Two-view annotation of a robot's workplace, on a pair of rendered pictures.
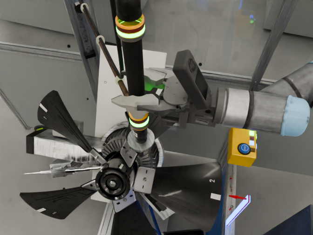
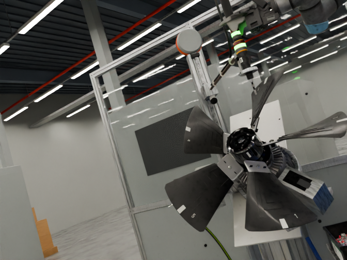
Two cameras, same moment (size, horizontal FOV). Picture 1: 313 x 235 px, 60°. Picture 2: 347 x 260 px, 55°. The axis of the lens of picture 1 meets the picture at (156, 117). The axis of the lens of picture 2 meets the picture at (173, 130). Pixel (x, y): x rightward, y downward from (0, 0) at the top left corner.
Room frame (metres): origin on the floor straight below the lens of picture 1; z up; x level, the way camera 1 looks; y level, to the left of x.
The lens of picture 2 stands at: (-0.93, 0.00, 1.21)
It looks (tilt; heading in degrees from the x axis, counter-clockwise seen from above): 6 degrees up; 17
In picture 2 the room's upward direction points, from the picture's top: 17 degrees counter-clockwise
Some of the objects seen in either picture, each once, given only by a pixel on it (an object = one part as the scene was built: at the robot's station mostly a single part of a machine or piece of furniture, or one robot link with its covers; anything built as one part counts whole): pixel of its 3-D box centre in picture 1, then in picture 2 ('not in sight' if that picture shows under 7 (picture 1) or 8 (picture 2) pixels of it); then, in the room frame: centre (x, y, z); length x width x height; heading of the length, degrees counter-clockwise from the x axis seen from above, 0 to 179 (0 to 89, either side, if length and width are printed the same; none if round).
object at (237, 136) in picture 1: (241, 145); not in sight; (0.57, -0.37, 1.02); 0.16 x 0.10 x 0.11; 169
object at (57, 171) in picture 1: (59, 171); not in sight; (0.42, 0.38, 1.08); 0.07 x 0.04 x 0.06; 89
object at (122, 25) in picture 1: (130, 26); not in sight; (0.35, 0.04, 1.81); 0.04 x 0.04 x 0.03
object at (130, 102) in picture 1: (136, 109); (232, 24); (0.31, 0.04, 1.64); 0.09 x 0.03 x 0.06; 96
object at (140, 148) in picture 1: (138, 127); (243, 61); (0.36, 0.04, 1.50); 0.09 x 0.07 x 0.10; 24
